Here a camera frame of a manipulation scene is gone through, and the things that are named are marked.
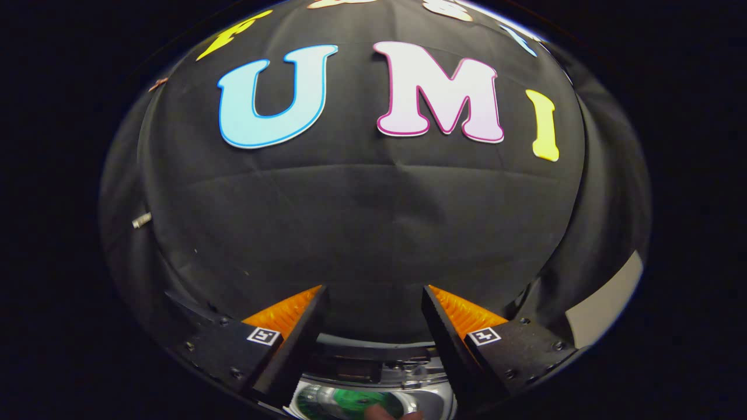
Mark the green polo shirt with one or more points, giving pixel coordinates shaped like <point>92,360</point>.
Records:
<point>350,400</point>

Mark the pink clip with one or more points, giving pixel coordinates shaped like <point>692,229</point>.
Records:
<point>157,83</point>

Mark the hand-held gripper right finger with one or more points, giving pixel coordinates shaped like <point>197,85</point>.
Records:
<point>449,350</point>

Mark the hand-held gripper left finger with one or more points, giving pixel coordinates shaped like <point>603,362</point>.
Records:
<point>300,350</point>

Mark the white clip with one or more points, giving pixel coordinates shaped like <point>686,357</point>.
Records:
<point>141,220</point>

